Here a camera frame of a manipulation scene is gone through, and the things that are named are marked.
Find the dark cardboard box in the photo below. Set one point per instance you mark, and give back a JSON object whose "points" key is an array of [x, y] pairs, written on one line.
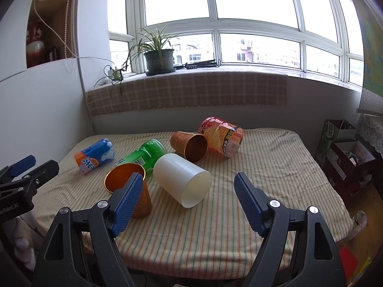
{"points": [[349, 167]]}

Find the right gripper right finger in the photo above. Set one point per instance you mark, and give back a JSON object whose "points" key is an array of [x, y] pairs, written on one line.
{"points": [[297, 248]]}

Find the white plastic cup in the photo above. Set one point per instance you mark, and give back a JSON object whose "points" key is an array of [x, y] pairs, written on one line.
{"points": [[186, 182]]}

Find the striped table cloth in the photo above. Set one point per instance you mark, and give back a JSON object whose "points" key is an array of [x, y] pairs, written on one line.
{"points": [[212, 240]]}

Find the blue orange drink cup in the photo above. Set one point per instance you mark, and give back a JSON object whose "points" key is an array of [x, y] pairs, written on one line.
{"points": [[95, 155]]}

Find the black power strip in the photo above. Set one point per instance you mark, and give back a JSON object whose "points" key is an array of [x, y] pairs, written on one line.
{"points": [[197, 65]]}

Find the red white vase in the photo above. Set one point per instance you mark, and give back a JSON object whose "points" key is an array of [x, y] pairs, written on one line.
{"points": [[35, 47]]}

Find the brown cup with white band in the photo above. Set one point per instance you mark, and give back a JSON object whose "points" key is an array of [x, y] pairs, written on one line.
{"points": [[191, 146]]}

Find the wooden shelf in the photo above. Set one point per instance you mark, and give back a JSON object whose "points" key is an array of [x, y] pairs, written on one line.
{"points": [[58, 27]]}

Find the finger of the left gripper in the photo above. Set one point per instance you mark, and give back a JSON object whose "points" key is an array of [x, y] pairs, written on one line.
{"points": [[22, 166], [42, 174]]}

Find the green paper bag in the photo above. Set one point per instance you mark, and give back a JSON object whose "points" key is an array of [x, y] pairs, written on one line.
{"points": [[334, 131]]}

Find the red noodle cup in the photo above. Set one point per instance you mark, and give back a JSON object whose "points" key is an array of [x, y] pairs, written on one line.
{"points": [[223, 137]]}

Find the white lace cloth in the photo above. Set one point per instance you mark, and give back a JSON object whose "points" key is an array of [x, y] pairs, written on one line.
{"points": [[370, 128]]}

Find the potted spider plant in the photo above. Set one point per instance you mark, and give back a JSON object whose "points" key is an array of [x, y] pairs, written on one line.
{"points": [[155, 46]]}

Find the gloved left hand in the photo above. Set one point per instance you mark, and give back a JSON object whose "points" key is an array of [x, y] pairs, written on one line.
{"points": [[24, 241]]}

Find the plaid windowsill blanket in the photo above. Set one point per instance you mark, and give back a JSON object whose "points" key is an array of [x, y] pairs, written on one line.
{"points": [[177, 90]]}

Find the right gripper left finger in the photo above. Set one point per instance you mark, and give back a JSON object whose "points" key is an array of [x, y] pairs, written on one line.
{"points": [[62, 260]]}

